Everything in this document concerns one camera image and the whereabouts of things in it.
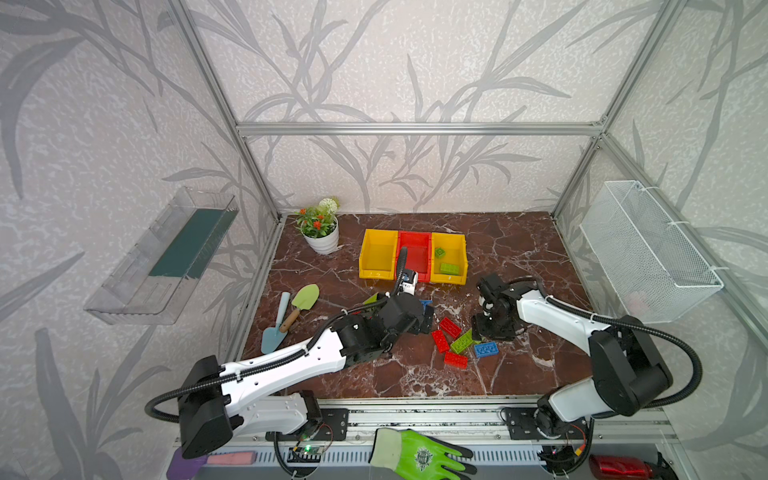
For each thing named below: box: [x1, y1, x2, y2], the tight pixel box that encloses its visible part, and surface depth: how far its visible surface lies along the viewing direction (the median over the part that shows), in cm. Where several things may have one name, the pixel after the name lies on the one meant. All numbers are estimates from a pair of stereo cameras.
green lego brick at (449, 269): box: [440, 263, 460, 275], surface depth 104 cm
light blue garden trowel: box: [260, 292, 291, 355], surface depth 93 cm
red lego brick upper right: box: [440, 317, 463, 339], surface depth 91 cm
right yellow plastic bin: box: [430, 232, 468, 285], surface depth 104 cm
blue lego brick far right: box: [474, 342, 499, 358], surface depth 86 cm
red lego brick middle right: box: [431, 329, 450, 353], surface depth 88 cm
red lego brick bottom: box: [444, 351, 469, 370], surface depth 84 cm
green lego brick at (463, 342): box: [450, 328, 481, 354], surface depth 88 cm
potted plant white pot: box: [293, 197, 340, 255], surface depth 103 cm
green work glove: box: [369, 428, 477, 480], surface depth 70 cm
